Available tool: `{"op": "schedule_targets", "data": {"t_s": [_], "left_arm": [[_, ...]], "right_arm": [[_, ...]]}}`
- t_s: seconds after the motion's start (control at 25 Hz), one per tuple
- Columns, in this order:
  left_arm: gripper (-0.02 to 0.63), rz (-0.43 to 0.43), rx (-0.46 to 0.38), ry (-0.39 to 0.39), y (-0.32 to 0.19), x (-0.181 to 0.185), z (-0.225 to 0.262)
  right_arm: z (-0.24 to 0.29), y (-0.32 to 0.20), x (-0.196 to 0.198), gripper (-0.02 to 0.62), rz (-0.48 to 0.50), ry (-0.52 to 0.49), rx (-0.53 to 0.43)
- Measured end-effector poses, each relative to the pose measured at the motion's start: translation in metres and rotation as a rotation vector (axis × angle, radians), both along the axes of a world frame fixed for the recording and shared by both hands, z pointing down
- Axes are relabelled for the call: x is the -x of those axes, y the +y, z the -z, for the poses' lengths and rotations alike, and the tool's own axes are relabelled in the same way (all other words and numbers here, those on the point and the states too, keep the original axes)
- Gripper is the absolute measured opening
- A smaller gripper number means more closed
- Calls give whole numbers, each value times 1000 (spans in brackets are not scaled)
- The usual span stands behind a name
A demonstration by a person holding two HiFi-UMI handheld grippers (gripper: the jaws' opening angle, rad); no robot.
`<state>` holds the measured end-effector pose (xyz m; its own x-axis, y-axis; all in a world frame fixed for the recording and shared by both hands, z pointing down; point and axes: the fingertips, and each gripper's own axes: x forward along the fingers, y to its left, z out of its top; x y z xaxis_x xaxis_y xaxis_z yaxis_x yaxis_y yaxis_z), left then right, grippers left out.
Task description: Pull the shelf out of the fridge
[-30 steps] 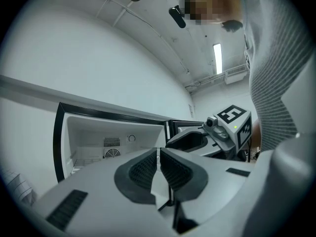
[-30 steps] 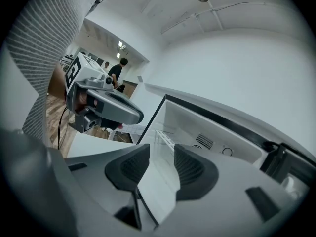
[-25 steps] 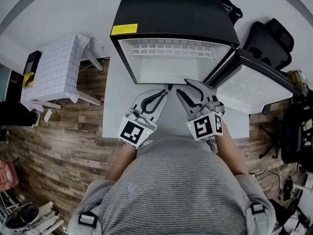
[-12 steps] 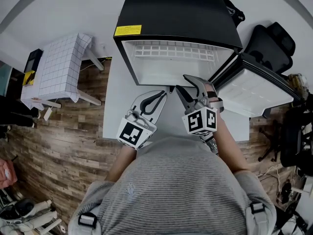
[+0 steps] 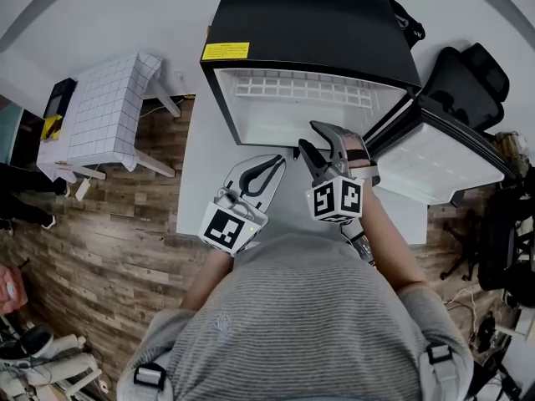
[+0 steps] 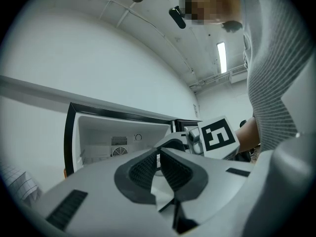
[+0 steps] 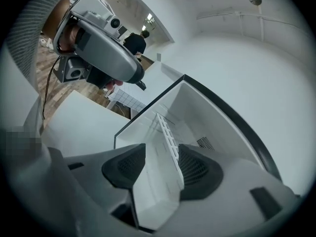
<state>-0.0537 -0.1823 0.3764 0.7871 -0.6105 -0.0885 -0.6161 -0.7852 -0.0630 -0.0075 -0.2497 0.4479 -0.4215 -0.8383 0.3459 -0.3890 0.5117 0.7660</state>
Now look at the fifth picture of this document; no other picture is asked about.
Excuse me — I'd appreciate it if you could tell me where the grey striped shirt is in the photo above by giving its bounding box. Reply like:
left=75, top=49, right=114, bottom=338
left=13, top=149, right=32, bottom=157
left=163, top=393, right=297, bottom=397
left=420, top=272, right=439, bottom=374
left=116, top=231, right=476, bottom=401

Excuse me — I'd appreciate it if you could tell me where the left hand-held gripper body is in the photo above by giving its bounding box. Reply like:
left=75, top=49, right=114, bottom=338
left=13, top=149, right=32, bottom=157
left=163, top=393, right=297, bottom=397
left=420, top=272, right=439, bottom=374
left=197, top=188, right=269, bottom=259

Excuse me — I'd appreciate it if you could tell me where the white checked tablecloth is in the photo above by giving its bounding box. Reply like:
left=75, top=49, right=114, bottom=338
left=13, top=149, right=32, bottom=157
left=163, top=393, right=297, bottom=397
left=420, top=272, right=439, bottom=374
left=36, top=51, right=163, bottom=183

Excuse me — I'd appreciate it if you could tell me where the black mini fridge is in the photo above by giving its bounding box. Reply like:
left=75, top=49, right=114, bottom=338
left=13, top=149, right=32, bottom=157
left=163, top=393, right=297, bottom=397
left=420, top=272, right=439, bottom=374
left=199, top=0, right=423, bottom=148

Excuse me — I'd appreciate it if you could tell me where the yellow box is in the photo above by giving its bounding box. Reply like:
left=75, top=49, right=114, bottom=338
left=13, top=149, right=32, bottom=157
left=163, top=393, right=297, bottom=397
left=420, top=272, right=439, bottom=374
left=40, top=114, right=64, bottom=142

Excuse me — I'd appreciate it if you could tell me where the black wheeled chair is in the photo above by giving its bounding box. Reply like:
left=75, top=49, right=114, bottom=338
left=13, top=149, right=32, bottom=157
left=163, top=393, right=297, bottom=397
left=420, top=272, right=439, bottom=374
left=441, top=181, right=535, bottom=304

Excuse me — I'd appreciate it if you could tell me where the person's right hand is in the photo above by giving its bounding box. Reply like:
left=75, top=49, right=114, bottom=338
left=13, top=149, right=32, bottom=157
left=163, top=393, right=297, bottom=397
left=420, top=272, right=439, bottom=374
left=339, top=133, right=373, bottom=170

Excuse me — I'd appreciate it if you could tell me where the black mesh office chair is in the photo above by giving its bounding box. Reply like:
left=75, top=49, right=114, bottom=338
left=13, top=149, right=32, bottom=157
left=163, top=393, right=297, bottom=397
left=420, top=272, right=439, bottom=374
left=420, top=42, right=512, bottom=133

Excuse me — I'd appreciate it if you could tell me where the white power strip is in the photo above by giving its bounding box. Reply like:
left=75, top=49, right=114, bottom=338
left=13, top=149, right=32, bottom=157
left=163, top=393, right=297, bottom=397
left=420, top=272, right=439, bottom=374
left=74, top=177, right=92, bottom=202

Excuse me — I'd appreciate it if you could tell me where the black strap buckle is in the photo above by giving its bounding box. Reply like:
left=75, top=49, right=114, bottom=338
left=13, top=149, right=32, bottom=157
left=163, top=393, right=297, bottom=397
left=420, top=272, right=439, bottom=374
left=425, top=343, right=455, bottom=367
left=132, top=361, right=168, bottom=392

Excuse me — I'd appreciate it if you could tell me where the white side table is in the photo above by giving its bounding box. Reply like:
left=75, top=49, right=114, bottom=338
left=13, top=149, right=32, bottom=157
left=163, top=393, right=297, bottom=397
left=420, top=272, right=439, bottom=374
left=53, top=77, right=183, bottom=181

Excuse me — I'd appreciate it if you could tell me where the white floor machine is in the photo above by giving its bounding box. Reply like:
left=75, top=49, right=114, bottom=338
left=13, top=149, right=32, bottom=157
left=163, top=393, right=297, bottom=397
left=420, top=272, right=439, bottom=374
left=0, top=323, right=104, bottom=401

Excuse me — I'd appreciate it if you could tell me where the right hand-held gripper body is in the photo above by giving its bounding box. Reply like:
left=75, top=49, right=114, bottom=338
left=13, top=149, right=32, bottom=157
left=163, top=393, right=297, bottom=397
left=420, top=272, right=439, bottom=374
left=304, top=164, right=382, bottom=225

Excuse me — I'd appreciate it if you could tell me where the black cable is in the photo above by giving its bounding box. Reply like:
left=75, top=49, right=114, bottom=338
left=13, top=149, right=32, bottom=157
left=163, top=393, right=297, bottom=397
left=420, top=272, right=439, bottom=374
left=340, top=222, right=364, bottom=246

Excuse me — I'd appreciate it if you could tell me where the white wire fridge shelf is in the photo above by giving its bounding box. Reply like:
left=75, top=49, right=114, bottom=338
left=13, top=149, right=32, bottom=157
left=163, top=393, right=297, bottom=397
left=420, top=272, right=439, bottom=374
left=233, top=76, right=375, bottom=109

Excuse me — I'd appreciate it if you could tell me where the white work table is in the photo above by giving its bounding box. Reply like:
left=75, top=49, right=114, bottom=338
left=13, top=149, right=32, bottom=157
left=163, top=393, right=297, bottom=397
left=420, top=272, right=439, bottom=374
left=361, top=94, right=516, bottom=208

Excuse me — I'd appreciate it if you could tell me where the black bag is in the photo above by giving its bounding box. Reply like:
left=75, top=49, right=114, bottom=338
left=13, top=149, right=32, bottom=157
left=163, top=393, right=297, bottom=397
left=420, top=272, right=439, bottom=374
left=386, top=0, right=427, bottom=49

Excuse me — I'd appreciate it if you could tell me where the person's left forearm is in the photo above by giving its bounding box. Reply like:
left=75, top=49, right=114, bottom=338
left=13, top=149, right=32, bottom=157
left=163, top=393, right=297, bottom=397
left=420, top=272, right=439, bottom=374
left=179, top=248, right=235, bottom=311

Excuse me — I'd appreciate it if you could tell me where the black battery box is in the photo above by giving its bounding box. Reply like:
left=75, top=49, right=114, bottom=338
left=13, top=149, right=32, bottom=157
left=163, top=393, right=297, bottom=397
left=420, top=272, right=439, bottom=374
left=350, top=234, right=378, bottom=267

